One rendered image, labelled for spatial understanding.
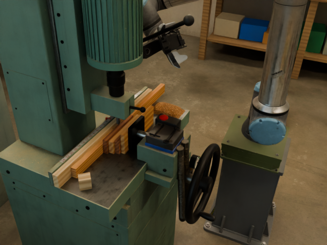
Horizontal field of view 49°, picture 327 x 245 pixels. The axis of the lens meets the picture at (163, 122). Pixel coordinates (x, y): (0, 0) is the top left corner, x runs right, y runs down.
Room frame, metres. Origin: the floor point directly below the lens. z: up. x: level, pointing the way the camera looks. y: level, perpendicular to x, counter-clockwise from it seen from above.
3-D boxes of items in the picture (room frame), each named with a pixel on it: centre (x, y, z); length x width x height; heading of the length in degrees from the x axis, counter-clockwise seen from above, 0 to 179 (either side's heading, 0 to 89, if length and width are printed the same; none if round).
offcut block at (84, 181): (0.78, 0.23, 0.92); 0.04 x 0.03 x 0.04; 108
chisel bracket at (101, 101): (1.06, 0.18, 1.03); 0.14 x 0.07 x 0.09; 65
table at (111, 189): (0.99, 0.07, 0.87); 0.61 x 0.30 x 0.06; 155
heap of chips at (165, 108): (1.22, -0.01, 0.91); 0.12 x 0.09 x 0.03; 65
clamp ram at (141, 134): (0.98, 0.06, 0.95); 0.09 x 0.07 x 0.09; 155
